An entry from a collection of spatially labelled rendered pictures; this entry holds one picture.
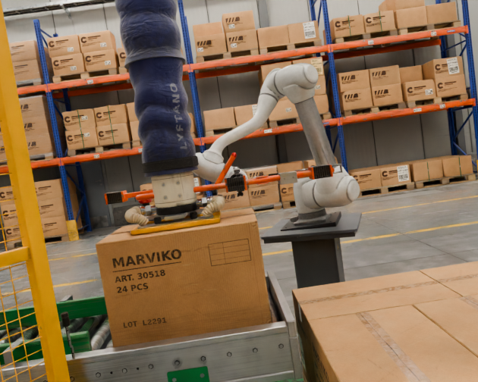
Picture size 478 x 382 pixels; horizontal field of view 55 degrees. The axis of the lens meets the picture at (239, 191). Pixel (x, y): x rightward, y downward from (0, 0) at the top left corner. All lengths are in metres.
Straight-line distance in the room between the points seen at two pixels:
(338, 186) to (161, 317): 1.10
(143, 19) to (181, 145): 0.48
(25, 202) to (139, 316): 0.59
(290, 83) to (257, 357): 1.27
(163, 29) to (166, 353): 1.17
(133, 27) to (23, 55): 7.99
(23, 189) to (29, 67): 8.21
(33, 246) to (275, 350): 0.86
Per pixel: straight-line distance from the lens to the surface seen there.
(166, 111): 1.79
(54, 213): 9.55
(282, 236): 2.39
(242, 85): 10.35
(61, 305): 2.31
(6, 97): 1.56
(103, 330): 2.09
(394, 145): 10.94
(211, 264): 1.71
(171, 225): 1.75
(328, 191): 2.36
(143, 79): 1.82
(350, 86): 9.39
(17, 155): 1.54
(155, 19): 1.85
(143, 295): 1.77
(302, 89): 2.26
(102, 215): 10.58
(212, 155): 2.16
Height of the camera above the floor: 1.20
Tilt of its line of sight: 5 degrees down
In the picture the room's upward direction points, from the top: 8 degrees counter-clockwise
